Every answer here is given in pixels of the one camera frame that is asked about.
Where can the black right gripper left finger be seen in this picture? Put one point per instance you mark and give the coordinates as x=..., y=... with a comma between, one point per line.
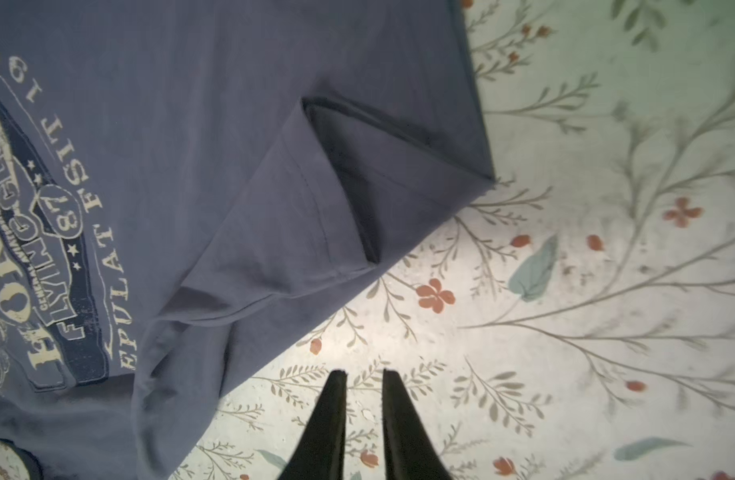
x=319, y=454

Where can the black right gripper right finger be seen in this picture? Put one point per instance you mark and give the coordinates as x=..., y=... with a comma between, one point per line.
x=409, y=453

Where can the grey tank top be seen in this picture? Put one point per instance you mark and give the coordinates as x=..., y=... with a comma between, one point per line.
x=188, y=187

